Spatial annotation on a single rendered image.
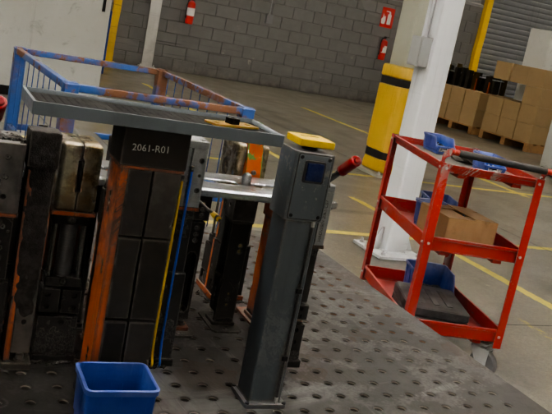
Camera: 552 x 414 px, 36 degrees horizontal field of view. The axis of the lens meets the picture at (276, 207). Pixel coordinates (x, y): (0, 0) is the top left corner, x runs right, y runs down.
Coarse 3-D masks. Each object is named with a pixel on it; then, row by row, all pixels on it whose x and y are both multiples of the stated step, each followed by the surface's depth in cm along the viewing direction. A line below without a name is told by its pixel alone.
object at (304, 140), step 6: (288, 132) 139; (294, 132) 139; (288, 138) 138; (294, 138) 136; (300, 138) 134; (306, 138) 135; (312, 138) 136; (318, 138) 138; (324, 138) 139; (300, 144) 134; (306, 144) 134; (312, 144) 135; (318, 144) 135; (324, 144) 135; (330, 144) 136; (312, 150) 137
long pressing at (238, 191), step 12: (24, 168) 146; (216, 180) 172; (228, 180) 173; (240, 180) 175; (252, 180) 178; (264, 180) 180; (204, 192) 159; (216, 192) 160; (228, 192) 161; (240, 192) 162; (252, 192) 164; (264, 192) 168; (336, 204) 172
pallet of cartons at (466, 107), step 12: (444, 96) 1589; (456, 96) 1561; (468, 96) 1533; (480, 96) 1508; (504, 96) 1559; (444, 108) 1586; (456, 108) 1558; (468, 108) 1530; (480, 108) 1515; (444, 120) 1626; (456, 120) 1556; (468, 120) 1528; (480, 120) 1523; (468, 132) 1526
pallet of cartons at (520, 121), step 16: (496, 64) 1477; (512, 64) 1444; (512, 80) 1443; (528, 80) 1410; (544, 80) 1380; (496, 96) 1486; (528, 96) 1407; (544, 96) 1387; (496, 112) 1469; (512, 112) 1437; (528, 112) 1405; (544, 112) 1397; (496, 128) 1468; (512, 128) 1435; (528, 128) 1404; (544, 128) 1407; (512, 144) 1458; (528, 144) 1400; (544, 144) 1417
